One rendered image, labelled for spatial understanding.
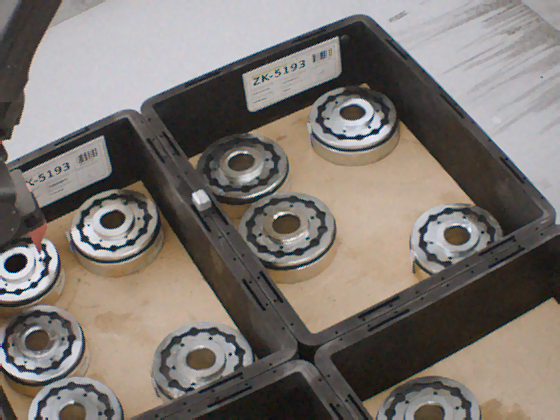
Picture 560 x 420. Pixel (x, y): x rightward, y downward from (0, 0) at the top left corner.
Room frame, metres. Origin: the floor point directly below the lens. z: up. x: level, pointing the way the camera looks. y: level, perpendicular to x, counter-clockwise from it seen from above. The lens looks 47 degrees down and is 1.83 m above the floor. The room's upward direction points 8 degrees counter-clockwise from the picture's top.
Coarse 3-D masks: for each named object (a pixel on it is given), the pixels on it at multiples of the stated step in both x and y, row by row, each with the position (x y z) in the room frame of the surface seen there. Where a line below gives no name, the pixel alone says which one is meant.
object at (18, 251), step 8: (16, 248) 0.90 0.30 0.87; (24, 248) 0.90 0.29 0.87; (8, 256) 0.89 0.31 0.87; (16, 256) 0.89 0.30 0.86; (24, 256) 0.89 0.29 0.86; (32, 256) 0.88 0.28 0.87; (0, 264) 0.88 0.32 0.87; (32, 264) 0.87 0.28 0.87; (0, 272) 0.87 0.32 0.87; (24, 272) 0.86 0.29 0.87; (32, 272) 0.86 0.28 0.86; (8, 280) 0.86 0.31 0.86; (16, 280) 0.85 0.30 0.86
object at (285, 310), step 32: (320, 32) 1.11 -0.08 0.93; (384, 32) 1.10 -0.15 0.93; (256, 64) 1.08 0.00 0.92; (416, 64) 1.03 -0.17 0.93; (160, 96) 1.04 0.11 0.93; (448, 96) 0.97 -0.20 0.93; (160, 128) 0.99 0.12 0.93; (480, 128) 0.92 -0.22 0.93; (512, 160) 0.86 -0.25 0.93; (224, 224) 0.83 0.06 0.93; (544, 224) 0.77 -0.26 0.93; (480, 256) 0.74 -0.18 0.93; (416, 288) 0.72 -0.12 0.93; (288, 320) 0.70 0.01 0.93; (352, 320) 0.69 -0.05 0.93
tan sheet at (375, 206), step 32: (288, 128) 1.06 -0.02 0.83; (192, 160) 1.03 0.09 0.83; (288, 160) 1.01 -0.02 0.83; (320, 160) 1.00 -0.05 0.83; (384, 160) 0.99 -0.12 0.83; (416, 160) 0.98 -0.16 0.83; (320, 192) 0.95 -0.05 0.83; (352, 192) 0.95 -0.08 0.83; (384, 192) 0.94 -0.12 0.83; (416, 192) 0.93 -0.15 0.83; (448, 192) 0.93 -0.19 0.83; (352, 224) 0.90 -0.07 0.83; (384, 224) 0.89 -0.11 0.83; (352, 256) 0.85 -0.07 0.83; (384, 256) 0.85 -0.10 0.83; (288, 288) 0.82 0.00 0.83; (320, 288) 0.82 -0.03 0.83; (352, 288) 0.81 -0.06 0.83; (384, 288) 0.80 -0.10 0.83; (320, 320) 0.77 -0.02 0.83
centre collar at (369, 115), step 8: (336, 104) 1.05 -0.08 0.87; (344, 104) 1.05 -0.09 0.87; (352, 104) 1.05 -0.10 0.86; (360, 104) 1.05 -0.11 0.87; (368, 104) 1.04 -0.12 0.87; (336, 112) 1.04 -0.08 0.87; (368, 112) 1.03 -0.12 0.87; (336, 120) 1.03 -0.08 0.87; (344, 120) 1.02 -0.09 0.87; (360, 120) 1.02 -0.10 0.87; (368, 120) 1.02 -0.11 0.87; (344, 128) 1.02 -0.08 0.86; (352, 128) 1.01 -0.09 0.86; (360, 128) 1.01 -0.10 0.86
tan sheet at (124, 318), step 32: (64, 256) 0.91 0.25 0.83; (160, 256) 0.89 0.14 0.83; (64, 288) 0.86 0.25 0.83; (96, 288) 0.86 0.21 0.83; (128, 288) 0.85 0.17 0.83; (160, 288) 0.85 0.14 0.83; (192, 288) 0.84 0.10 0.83; (0, 320) 0.83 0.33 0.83; (96, 320) 0.81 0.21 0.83; (128, 320) 0.81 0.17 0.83; (160, 320) 0.80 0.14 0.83; (192, 320) 0.80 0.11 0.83; (224, 320) 0.79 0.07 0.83; (96, 352) 0.77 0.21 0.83; (128, 352) 0.77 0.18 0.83; (128, 384) 0.72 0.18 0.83; (128, 416) 0.68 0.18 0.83
